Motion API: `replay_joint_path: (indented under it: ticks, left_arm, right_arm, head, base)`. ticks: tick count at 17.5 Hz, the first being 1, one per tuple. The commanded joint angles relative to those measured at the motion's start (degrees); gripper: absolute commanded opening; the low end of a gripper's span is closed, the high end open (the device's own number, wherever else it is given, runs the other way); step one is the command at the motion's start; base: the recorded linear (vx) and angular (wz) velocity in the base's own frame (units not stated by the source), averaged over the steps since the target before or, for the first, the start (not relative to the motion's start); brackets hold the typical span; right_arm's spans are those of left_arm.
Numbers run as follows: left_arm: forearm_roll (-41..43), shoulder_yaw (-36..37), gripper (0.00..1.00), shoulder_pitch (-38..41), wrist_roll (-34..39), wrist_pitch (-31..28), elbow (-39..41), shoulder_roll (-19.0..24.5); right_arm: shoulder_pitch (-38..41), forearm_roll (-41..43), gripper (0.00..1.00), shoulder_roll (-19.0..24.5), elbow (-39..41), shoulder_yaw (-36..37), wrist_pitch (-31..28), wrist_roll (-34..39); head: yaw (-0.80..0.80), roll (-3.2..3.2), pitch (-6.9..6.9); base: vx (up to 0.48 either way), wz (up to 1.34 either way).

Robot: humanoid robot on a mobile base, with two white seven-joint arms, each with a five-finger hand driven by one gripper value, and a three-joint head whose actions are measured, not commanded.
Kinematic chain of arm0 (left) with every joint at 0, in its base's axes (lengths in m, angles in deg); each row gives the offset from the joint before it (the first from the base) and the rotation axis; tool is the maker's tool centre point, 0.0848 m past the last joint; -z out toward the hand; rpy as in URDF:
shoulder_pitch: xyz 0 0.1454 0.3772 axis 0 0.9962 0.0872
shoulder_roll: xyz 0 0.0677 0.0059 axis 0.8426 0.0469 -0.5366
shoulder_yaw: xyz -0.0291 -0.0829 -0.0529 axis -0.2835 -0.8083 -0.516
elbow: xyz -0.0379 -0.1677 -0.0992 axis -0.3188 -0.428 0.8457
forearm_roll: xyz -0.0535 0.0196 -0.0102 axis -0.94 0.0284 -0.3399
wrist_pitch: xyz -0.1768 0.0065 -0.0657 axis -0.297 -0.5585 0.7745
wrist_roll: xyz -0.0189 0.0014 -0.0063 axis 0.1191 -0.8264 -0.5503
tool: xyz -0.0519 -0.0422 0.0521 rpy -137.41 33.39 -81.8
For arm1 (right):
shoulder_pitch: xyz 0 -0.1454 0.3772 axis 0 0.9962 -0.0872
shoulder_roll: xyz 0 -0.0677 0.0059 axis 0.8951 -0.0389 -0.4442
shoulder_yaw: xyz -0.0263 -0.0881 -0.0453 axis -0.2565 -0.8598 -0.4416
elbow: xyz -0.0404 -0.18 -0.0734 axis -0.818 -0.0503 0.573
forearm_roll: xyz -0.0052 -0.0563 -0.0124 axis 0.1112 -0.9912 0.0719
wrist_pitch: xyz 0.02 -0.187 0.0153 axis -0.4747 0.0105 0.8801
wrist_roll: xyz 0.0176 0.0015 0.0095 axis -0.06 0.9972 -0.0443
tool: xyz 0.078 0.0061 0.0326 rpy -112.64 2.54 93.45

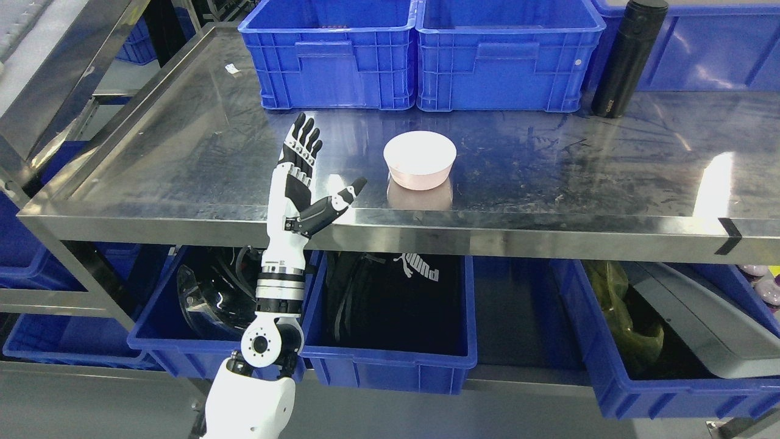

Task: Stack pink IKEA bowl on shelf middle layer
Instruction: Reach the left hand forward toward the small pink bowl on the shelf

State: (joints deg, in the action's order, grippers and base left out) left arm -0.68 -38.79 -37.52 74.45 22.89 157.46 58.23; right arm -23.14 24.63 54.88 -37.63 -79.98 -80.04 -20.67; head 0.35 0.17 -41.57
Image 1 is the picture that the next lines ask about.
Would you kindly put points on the green cloth item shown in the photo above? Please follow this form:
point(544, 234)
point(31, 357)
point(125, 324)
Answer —
point(635, 327)

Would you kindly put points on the black helmet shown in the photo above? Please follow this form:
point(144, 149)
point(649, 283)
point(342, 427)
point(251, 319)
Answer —
point(216, 290)

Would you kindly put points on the grey flat panel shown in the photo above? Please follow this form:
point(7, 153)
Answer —
point(715, 312)

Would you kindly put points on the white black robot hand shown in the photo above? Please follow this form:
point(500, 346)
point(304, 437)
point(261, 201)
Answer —
point(293, 216)

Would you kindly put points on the blue bin with bag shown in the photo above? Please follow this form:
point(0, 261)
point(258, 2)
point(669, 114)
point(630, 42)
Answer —
point(389, 370)

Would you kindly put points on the black tape strip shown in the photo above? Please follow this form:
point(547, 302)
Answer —
point(734, 236)

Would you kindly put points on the pink ikea bowl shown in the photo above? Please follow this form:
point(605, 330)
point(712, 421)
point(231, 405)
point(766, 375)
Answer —
point(419, 160)

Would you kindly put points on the blue bin lower right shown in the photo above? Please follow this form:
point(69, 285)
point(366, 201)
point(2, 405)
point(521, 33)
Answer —
point(621, 397)

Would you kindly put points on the black thermos bottle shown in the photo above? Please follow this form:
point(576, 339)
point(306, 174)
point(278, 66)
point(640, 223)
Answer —
point(636, 35)

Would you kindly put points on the blue crate top left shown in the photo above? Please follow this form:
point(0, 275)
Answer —
point(334, 54)

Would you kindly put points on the blue bin with helmet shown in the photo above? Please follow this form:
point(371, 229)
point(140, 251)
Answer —
point(162, 331)

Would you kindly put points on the black puma bag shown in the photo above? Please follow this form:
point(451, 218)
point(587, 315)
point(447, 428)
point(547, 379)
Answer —
point(403, 302)

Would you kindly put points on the steel shelf rack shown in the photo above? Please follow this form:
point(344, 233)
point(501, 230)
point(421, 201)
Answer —
point(49, 77)

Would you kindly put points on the blue crate top right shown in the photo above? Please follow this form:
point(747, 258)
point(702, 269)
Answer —
point(715, 46)

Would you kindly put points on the blue crate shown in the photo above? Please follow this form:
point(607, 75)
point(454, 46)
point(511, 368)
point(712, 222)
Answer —
point(504, 55)
point(715, 46)
point(334, 54)

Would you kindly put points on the stainless steel table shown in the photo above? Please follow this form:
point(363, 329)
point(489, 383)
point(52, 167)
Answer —
point(188, 161)

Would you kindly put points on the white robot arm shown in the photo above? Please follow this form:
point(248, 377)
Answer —
point(253, 393)

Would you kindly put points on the blue crate top middle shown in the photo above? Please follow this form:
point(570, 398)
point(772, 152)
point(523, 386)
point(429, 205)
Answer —
point(504, 55)

